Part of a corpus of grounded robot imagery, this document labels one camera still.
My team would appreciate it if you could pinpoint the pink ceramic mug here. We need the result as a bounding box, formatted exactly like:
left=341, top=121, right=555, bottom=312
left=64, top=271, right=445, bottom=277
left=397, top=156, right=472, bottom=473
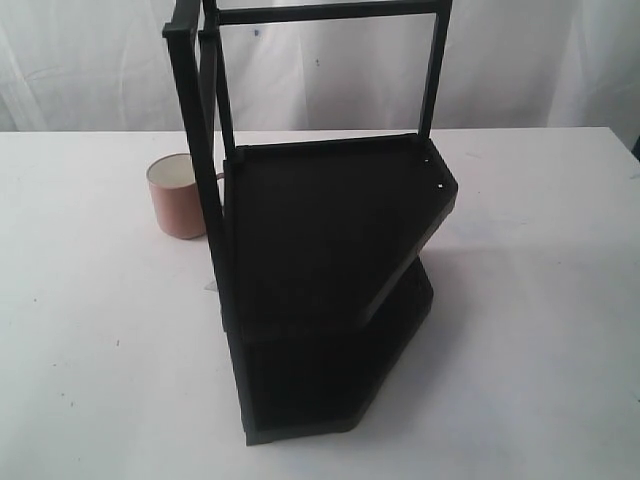
left=146, top=153, right=206, bottom=240

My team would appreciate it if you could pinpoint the black two-tier shelf rack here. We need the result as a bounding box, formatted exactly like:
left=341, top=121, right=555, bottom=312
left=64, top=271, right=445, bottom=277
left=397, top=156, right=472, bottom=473
left=162, top=1, right=458, bottom=445

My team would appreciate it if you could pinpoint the white backdrop cloth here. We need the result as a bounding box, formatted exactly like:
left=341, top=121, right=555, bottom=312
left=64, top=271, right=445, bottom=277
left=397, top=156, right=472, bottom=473
left=1, top=1, right=639, bottom=147

